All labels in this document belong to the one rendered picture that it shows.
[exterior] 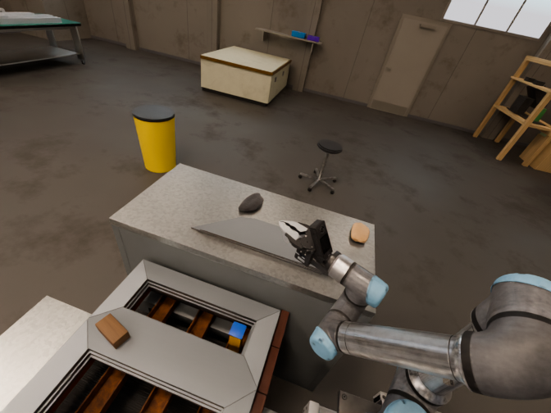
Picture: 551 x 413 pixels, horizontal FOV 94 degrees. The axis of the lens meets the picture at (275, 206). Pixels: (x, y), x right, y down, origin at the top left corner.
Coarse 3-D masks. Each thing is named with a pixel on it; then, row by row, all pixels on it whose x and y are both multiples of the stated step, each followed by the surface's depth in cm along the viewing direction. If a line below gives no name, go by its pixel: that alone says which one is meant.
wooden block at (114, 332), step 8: (104, 320) 101; (112, 320) 102; (104, 328) 99; (112, 328) 100; (120, 328) 100; (104, 336) 100; (112, 336) 98; (120, 336) 98; (128, 336) 102; (112, 344) 97; (120, 344) 100
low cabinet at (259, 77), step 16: (224, 48) 658; (240, 48) 696; (208, 64) 570; (224, 64) 561; (240, 64) 555; (256, 64) 580; (272, 64) 610; (288, 64) 668; (208, 80) 591; (224, 80) 582; (240, 80) 573; (256, 80) 565; (272, 80) 570; (240, 96) 593; (256, 96) 584; (272, 96) 613
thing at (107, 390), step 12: (168, 300) 136; (156, 312) 130; (168, 312) 128; (108, 372) 106; (120, 372) 109; (96, 384) 101; (108, 384) 105; (120, 384) 103; (96, 396) 102; (108, 396) 102; (84, 408) 98; (96, 408) 99
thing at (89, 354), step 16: (144, 288) 123; (160, 288) 124; (128, 304) 115; (192, 304) 122; (208, 304) 121; (240, 320) 119; (256, 320) 117; (96, 352) 98; (80, 368) 95; (128, 368) 96; (64, 384) 90; (160, 384) 95; (48, 400) 86; (192, 400) 94
